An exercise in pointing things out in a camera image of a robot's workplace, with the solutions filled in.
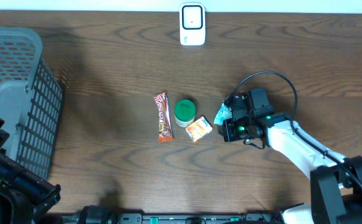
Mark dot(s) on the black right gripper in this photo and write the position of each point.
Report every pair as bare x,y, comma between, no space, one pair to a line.
228,134

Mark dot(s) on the light blue wipes pack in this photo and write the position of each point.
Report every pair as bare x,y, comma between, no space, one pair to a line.
223,114

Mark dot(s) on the orange snack packet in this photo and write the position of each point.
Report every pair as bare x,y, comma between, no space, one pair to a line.
198,129

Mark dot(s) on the green lid jar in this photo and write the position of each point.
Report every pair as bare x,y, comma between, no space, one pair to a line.
184,113

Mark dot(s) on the red Top chocolate bar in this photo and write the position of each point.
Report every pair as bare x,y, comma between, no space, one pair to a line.
165,131

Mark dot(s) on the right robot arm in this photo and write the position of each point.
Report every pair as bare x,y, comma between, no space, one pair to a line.
335,180

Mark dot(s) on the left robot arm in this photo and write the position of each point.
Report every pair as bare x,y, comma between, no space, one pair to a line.
24,196

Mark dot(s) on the white barcode scanner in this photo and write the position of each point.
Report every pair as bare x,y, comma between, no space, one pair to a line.
192,24

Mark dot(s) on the grey plastic basket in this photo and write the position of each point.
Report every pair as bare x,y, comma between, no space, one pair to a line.
31,100

